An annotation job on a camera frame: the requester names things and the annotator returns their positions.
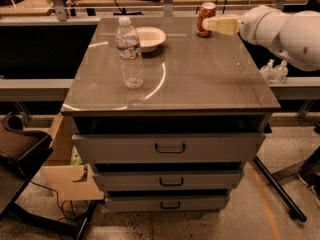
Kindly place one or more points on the dark shoe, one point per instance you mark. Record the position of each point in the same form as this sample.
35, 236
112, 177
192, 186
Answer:
312, 181

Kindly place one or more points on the clear dispenser bottle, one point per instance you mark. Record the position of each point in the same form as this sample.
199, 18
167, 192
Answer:
279, 73
266, 70

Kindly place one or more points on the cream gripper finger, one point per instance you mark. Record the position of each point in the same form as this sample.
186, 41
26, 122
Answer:
223, 25

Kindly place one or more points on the clear dispenser bottle right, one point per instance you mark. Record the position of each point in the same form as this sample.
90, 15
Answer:
279, 73

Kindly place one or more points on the grey drawer cabinet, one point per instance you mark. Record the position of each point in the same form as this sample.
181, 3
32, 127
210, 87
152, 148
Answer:
192, 85

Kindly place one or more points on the top grey drawer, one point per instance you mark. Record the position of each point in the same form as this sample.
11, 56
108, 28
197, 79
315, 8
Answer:
180, 148

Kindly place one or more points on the black metal stand leg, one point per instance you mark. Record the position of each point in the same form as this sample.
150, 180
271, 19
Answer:
294, 212

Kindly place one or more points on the middle grey drawer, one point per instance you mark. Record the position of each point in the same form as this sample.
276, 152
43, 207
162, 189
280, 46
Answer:
174, 180

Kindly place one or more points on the clear dispenser bottle left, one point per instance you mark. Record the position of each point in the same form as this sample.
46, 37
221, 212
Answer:
266, 70

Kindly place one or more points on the grey drawer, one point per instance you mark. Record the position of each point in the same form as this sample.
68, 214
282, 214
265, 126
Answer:
180, 148
167, 203
174, 180

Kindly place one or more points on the bottom grey drawer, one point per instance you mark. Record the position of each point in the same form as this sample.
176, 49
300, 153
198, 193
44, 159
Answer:
167, 203

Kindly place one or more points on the clear plastic water bottle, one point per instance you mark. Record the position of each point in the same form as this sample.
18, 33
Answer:
129, 51

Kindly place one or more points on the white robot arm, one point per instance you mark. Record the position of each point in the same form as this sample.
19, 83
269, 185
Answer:
294, 37

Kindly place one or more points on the brown chair seat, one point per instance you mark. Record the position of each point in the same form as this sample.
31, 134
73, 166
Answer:
21, 150

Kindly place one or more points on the red coke can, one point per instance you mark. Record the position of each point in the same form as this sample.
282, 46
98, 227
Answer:
205, 10

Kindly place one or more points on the white bowl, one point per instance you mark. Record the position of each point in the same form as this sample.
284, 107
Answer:
150, 38

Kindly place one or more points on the cardboard box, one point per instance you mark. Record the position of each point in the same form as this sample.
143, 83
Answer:
72, 182

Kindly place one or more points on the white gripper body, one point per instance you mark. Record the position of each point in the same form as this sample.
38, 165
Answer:
254, 23

